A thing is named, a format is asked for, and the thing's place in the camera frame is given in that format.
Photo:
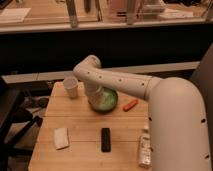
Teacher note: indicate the clear plastic bottle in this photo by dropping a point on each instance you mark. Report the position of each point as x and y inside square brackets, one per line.
[144, 154]

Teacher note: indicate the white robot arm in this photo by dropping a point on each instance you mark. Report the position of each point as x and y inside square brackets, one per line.
[178, 125]

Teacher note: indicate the wooden table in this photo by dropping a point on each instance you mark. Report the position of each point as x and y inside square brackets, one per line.
[84, 135]

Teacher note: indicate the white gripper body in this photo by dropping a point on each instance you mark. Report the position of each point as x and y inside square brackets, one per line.
[95, 98]

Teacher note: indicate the black rectangular bar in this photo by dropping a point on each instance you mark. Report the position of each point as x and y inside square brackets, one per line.
[105, 140]

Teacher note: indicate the green bowl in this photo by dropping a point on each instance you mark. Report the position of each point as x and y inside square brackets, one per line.
[109, 101]

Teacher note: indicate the black chair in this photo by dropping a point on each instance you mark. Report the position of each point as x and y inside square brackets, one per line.
[11, 112]

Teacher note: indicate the white paper cup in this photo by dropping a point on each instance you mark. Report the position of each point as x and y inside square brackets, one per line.
[71, 86]

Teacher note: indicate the orange carrot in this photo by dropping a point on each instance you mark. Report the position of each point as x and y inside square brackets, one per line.
[130, 105]

